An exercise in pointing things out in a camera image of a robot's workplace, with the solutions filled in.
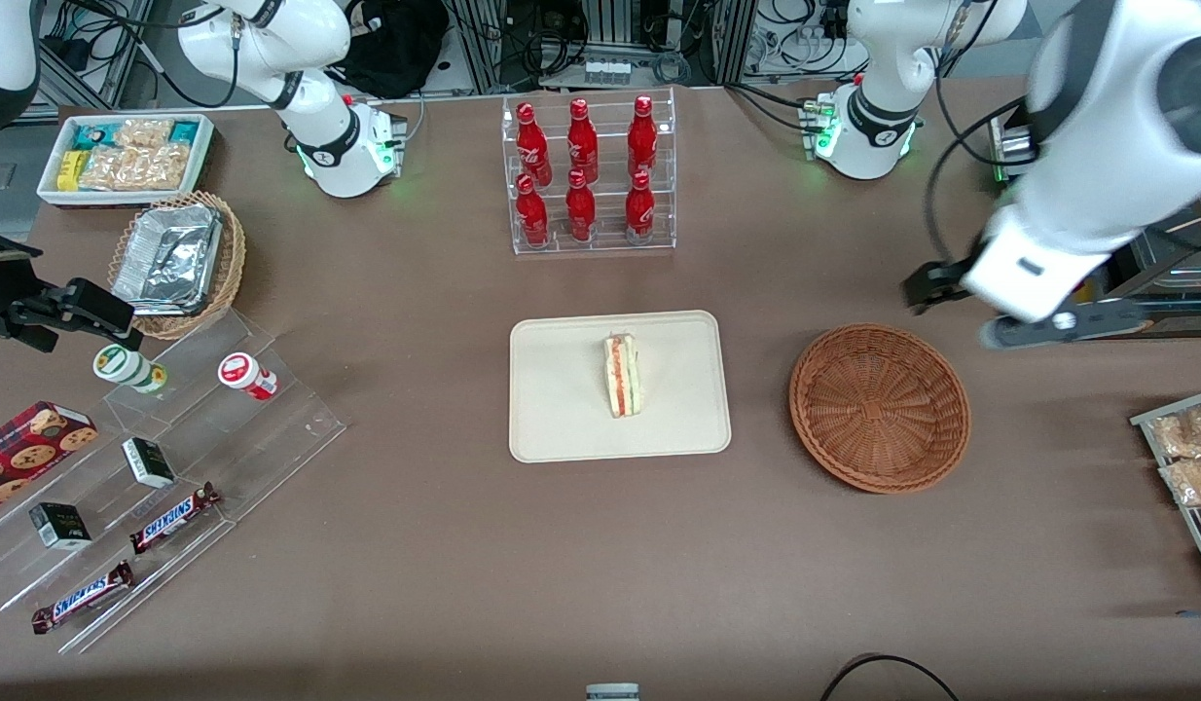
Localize small clear cracker bag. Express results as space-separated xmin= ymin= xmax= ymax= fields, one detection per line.
xmin=114 ymin=118 xmax=174 ymax=150

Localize black sealing machine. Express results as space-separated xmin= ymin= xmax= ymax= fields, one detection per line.
xmin=988 ymin=107 xmax=1201 ymax=342

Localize red cola bottle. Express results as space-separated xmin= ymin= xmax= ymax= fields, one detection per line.
xmin=565 ymin=168 xmax=598 ymax=242
xmin=515 ymin=102 xmax=554 ymax=188
xmin=566 ymin=97 xmax=600 ymax=184
xmin=515 ymin=173 xmax=550 ymax=247
xmin=628 ymin=94 xmax=659 ymax=178
xmin=625 ymin=170 xmax=657 ymax=244

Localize black bag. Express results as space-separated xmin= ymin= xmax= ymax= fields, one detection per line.
xmin=330 ymin=0 xmax=452 ymax=100

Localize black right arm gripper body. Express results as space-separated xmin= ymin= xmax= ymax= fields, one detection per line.
xmin=0 ymin=226 xmax=47 ymax=330

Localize Snickers chocolate bar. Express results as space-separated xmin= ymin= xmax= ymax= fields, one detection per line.
xmin=128 ymin=482 xmax=222 ymax=556
xmin=31 ymin=560 xmax=135 ymax=636

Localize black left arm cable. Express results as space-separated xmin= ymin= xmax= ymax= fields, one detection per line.
xmin=924 ymin=95 xmax=1030 ymax=266

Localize green lid drink bottle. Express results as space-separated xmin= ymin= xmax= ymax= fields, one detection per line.
xmin=92 ymin=344 xmax=168 ymax=395

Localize brown round wicker basket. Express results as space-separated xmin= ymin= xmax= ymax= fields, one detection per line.
xmin=788 ymin=322 xmax=972 ymax=495

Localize clear acrylic bottle rack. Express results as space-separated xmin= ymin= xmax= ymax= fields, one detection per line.
xmin=501 ymin=88 xmax=677 ymax=256

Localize cream plastic tray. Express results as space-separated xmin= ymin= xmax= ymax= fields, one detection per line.
xmin=508 ymin=310 xmax=733 ymax=464

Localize black cable loop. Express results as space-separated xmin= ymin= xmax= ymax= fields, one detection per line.
xmin=819 ymin=653 xmax=962 ymax=701

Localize large clear cracker bag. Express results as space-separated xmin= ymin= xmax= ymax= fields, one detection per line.
xmin=79 ymin=143 xmax=192 ymax=192

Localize clear bag of crackers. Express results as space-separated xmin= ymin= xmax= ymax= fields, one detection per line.
xmin=1159 ymin=455 xmax=1201 ymax=508
xmin=1149 ymin=403 xmax=1201 ymax=460

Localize red plaid cookie box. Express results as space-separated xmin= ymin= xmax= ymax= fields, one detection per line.
xmin=0 ymin=401 xmax=99 ymax=519

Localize triangular sandwich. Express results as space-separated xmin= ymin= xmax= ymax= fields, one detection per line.
xmin=602 ymin=333 xmax=645 ymax=419

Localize clear acrylic stepped display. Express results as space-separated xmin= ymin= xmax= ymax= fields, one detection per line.
xmin=0 ymin=307 xmax=348 ymax=655

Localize light wicker basket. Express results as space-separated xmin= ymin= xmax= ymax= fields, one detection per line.
xmin=107 ymin=190 xmax=247 ymax=341

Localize red lid drink bottle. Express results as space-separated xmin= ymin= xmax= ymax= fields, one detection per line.
xmin=218 ymin=352 xmax=278 ymax=401

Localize small black carton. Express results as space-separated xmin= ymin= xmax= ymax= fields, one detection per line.
xmin=122 ymin=437 xmax=176 ymax=490
xmin=29 ymin=502 xmax=92 ymax=551

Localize white rectangular snack bin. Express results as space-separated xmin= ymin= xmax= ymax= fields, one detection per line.
xmin=36 ymin=113 xmax=216 ymax=207

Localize stacked aluminium foil trays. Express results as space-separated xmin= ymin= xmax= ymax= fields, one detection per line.
xmin=111 ymin=203 xmax=224 ymax=316

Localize tray of packaged snacks right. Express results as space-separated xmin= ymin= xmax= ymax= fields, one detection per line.
xmin=1130 ymin=387 xmax=1201 ymax=597

